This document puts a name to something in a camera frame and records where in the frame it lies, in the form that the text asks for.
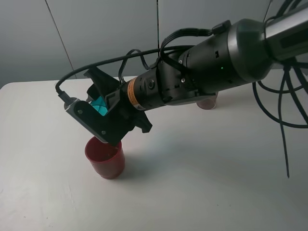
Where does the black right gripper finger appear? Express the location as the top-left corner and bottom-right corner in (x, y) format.
(131, 113), (152, 133)

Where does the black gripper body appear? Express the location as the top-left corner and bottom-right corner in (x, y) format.
(85, 81), (138, 135)

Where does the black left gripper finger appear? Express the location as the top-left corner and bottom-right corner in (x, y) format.
(84, 67), (119, 96)

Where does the teal transparent plastic cup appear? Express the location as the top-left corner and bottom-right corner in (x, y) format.
(90, 96), (108, 116)

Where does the smoky transparent plastic bottle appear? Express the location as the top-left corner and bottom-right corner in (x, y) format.
(196, 92), (218, 110)

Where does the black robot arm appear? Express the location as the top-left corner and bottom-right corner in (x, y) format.
(77, 0), (308, 142)

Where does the red plastic cup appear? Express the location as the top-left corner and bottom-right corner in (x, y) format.
(85, 137), (125, 180)

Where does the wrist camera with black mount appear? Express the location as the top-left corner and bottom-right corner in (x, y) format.
(64, 98), (132, 146)

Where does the black camera cable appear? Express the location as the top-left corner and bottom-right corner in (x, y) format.
(54, 45), (195, 103)

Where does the black cable bundle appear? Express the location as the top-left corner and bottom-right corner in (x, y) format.
(117, 0), (308, 179)

